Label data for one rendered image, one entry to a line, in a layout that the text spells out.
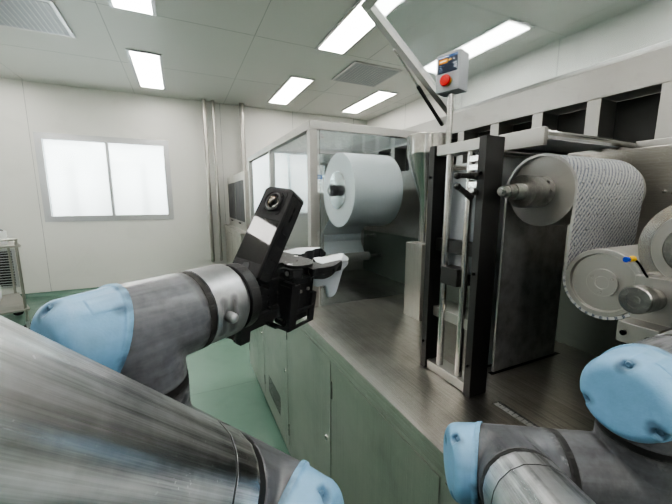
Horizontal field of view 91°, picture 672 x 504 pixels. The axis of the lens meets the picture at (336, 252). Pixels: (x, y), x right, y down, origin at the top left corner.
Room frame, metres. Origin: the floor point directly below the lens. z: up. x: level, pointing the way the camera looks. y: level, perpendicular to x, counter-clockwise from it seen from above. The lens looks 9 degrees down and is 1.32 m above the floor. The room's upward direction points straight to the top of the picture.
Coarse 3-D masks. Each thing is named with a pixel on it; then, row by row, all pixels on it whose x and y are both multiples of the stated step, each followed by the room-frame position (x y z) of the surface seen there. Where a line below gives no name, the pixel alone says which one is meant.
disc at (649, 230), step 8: (656, 216) 0.51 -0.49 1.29; (664, 216) 0.50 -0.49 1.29; (648, 224) 0.51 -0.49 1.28; (656, 224) 0.51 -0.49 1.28; (648, 232) 0.51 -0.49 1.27; (640, 240) 0.52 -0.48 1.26; (648, 240) 0.51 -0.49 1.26; (640, 248) 0.52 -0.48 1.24; (648, 248) 0.51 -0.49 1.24; (640, 256) 0.52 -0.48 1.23; (648, 256) 0.51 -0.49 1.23; (648, 264) 0.51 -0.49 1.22; (648, 272) 0.51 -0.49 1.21; (656, 272) 0.50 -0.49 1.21
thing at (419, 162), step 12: (408, 156) 1.15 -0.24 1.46; (420, 156) 1.10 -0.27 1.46; (420, 168) 1.11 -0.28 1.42; (420, 180) 1.12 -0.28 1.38; (420, 192) 1.14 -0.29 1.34; (420, 204) 1.15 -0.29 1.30; (420, 216) 1.15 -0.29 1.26; (420, 228) 1.15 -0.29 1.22; (420, 240) 1.14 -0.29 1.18; (408, 252) 1.16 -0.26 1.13; (420, 252) 1.10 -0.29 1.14; (408, 264) 1.16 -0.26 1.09; (420, 264) 1.10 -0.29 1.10; (408, 276) 1.16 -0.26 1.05; (420, 276) 1.10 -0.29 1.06; (408, 288) 1.15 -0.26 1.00; (420, 288) 1.10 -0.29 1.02; (408, 300) 1.15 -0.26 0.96; (420, 300) 1.10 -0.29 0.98; (408, 312) 1.15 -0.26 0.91; (420, 312) 1.10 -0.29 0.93
